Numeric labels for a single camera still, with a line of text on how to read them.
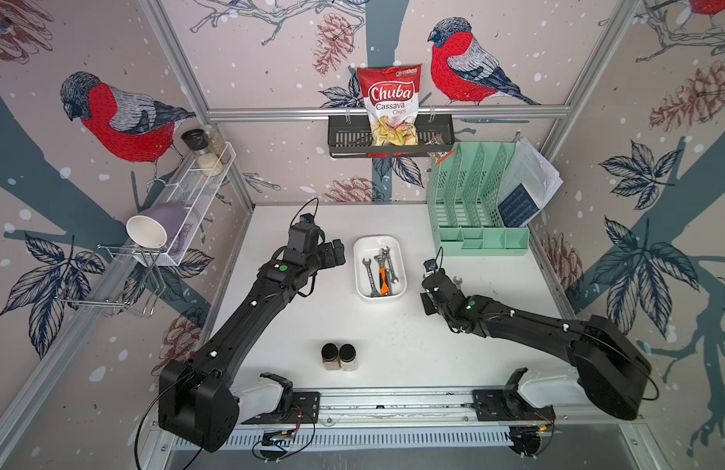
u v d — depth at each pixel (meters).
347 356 0.73
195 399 0.38
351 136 0.95
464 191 1.22
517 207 1.03
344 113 0.91
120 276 0.58
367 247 1.06
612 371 0.42
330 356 0.73
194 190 0.83
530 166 0.99
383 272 0.98
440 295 0.65
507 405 0.66
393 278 0.98
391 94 0.81
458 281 0.98
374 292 0.95
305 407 0.73
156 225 0.61
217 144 0.86
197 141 0.78
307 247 0.61
